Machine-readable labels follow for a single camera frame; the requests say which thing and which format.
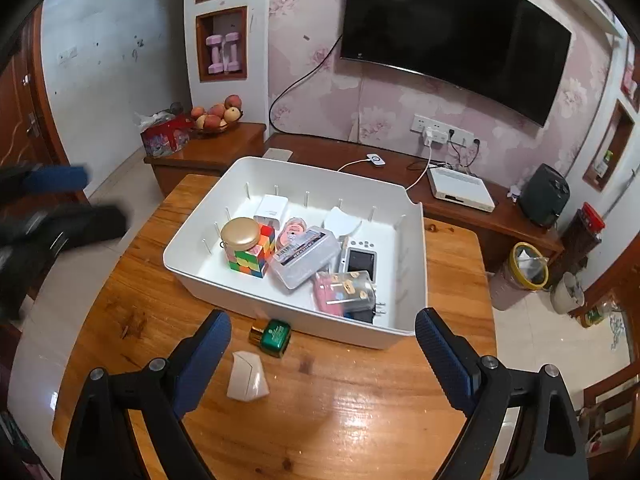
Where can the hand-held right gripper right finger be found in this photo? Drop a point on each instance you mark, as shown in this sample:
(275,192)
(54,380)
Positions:
(442,360)

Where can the bowl of peaches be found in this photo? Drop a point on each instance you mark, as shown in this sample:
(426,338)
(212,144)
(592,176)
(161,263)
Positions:
(216,112)

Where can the wooden television cabinet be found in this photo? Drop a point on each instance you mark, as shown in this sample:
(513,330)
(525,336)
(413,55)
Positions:
(500,230)

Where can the white handheld game console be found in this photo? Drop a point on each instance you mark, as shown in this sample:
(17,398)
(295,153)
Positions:
(360,260)

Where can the red printed box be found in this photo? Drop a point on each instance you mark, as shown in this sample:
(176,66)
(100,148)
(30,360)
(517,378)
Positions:
(165,137)

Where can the pink tube bundle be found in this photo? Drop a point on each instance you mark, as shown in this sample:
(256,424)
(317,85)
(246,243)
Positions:
(325,297)

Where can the green jar with gold cap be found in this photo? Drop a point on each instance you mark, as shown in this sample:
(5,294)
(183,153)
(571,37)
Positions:
(277,340)

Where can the tall dark jar red lid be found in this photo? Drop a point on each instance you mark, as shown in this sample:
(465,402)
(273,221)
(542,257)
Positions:
(580,250)

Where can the white wall outlet strip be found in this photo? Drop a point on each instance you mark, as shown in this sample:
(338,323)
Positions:
(420,122)

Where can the black charger plug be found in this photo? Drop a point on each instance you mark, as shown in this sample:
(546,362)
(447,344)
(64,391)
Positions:
(362,315)

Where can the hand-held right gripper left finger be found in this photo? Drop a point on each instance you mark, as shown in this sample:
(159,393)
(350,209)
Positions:
(202,355)

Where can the white plastic storage bin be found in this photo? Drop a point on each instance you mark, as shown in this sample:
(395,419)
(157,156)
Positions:
(390,280)

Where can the white bucket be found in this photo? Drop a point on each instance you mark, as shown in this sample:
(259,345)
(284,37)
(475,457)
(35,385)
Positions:
(565,297)

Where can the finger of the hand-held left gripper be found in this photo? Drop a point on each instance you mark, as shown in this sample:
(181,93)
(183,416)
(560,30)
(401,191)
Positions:
(55,179)
(85,225)

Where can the white curved plastic holder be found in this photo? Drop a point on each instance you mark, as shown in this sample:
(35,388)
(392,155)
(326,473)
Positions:
(342,222)

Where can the clear box with blue label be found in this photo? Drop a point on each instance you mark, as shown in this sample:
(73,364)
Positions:
(300,257)

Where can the green yellow bottle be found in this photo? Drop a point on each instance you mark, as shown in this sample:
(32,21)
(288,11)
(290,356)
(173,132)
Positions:
(597,316)

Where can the white floating wall shelf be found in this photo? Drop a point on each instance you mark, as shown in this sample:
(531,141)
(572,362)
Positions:
(585,0)

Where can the small clear plastic box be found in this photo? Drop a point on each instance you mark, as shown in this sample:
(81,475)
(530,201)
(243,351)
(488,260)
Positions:
(355,290)

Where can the black wall television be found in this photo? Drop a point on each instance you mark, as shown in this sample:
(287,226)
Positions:
(450,35)

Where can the gold round compact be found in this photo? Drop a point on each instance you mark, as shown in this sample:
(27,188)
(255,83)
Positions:
(240,232)

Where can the pink dumbbell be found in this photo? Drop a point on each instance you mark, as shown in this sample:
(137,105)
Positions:
(232,52)
(216,55)

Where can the white card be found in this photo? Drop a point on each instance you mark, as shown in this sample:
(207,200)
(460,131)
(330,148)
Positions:
(278,153)

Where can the trash bin with yellow rim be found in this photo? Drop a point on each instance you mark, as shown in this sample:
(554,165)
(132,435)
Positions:
(512,292)

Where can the colourful puzzle cube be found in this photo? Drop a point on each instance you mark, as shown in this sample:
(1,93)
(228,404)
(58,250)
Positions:
(252,262)

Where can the white plug adapter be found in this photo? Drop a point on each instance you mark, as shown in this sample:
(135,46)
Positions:
(434,136)

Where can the wooden wall niche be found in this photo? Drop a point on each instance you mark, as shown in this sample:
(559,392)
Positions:
(607,150)

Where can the wooden chair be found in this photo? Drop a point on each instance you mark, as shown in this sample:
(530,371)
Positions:
(615,410)

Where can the white light switch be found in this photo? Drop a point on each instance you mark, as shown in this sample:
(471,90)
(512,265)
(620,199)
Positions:
(67,53)

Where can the white charger adapter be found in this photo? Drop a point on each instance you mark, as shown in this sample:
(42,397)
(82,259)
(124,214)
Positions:
(270,207)

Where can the white set-top box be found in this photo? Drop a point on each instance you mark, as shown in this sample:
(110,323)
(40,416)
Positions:
(460,190)

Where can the dark green appliance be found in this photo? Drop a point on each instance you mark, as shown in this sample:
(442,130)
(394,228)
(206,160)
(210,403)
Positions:
(542,197)

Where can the wooden door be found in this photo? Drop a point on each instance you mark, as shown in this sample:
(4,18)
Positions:
(22,90)

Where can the fruit bowl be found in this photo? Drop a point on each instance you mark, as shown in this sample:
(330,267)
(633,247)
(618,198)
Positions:
(215,131)

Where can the white niche shelf column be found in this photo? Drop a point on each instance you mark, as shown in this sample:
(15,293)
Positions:
(257,60)

